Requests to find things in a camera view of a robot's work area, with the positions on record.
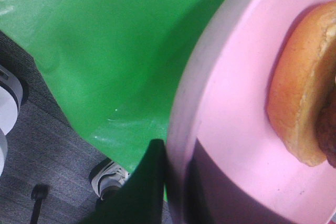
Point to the burger with lettuce and cheese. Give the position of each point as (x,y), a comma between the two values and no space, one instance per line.
(301,100)

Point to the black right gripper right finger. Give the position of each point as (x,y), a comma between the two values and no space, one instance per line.
(241,183)

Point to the pink round plate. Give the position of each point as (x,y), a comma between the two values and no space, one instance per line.
(223,91)

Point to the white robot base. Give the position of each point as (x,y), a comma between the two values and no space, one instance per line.
(11,100)

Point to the white sneaker on floor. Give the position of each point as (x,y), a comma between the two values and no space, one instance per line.
(107,177)

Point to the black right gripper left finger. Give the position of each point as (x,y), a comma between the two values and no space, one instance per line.
(140,199)

